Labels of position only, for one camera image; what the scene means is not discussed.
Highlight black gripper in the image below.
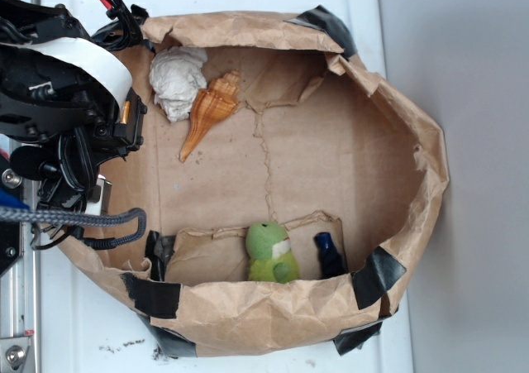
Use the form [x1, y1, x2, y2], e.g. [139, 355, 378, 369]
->
[57, 87, 147, 208]

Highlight orange spiral sea shell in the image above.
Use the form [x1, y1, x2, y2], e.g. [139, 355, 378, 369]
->
[179, 69, 241, 162]

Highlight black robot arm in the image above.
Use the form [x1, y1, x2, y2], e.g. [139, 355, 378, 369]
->
[1, 0, 147, 211]

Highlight black mounting plate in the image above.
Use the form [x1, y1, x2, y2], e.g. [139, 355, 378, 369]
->
[1, 153, 22, 275]

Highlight crumpled white paper ball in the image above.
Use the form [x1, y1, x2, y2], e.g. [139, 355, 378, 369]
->
[149, 46, 207, 122]

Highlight green plush frog toy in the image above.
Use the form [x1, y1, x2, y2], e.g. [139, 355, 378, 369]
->
[245, 222, 300, 284]

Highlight brown paper bag bin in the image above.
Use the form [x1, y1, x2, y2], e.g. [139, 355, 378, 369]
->
[60, 7, 449, 357]

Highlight grey braided cable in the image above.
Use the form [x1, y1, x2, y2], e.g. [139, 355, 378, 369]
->
[0, 205, 148, 250]

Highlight aluminium frame rail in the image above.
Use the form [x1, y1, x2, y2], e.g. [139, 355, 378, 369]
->
[0, 0, 43, 373]

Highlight red black wire bundle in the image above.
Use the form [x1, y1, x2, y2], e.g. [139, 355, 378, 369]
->
[76, 0, 145, 51]

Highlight dark blue rope toy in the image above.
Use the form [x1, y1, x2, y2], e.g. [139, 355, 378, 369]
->
[314, 232, 346, 279]

